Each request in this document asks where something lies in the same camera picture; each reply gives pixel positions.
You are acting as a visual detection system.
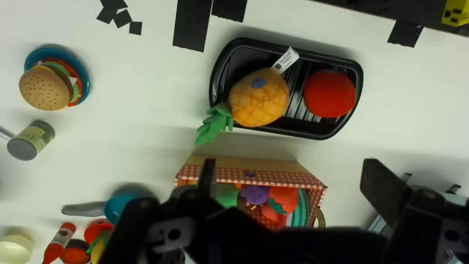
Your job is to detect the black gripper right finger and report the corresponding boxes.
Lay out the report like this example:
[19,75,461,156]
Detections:
[359,157,414,232]

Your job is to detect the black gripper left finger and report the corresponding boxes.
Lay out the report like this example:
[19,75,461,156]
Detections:
[196,157,218,198]

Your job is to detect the orange pineapple plushy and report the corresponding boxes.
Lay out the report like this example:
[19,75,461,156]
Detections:
[195,47,300,147]

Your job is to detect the red checkered cardboard box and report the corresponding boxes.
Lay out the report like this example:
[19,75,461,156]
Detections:
[174,153,328,232]

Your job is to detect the red tomato plushy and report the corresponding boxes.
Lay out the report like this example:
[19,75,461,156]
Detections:
[302,69,357,119]

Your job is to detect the green toy vegetable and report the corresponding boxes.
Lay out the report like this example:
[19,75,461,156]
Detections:
[214,184,240,210]

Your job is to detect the purple toy vegetable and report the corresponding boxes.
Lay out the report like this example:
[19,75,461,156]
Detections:
[240,185,271,207]

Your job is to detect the red toy tomato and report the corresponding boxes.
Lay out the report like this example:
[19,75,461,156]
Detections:
[262,188,300,226]

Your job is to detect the toy watermelon slice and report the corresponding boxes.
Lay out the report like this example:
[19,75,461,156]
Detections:
[287,189,319,229]

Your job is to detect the black grill pan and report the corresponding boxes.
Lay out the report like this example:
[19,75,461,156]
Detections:
[208,35,365,143]

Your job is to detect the yellow green toy fruit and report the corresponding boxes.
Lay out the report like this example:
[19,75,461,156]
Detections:
[88,239,108,264]

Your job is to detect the dark red toy fruit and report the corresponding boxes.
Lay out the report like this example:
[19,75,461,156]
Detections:
[60,245,91,264]

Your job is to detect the long black tape strip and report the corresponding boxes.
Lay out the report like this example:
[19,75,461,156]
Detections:
[171,0,214,53]

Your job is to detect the black tape patch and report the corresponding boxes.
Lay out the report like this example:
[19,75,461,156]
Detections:
[387,21,425,49]

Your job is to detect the red ketchup bottle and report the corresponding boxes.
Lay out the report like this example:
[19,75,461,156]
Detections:
[42,222,77,264]

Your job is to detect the short black tape strip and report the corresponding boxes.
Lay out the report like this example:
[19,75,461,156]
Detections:
[211,0,249,24]

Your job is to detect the small can with green label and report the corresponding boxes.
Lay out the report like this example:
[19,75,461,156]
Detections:
[6,119,55,162]

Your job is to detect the small blue plate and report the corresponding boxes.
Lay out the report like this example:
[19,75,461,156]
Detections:
[22,43,92,109]

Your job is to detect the small black tape bits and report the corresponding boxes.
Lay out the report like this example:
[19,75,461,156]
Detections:
[95,0,143,37]

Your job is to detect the toy burger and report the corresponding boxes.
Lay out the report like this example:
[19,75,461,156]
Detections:
[17,63,82,112]

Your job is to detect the yellow block with black marks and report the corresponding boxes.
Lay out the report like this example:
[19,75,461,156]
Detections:
[441,0,469,28]

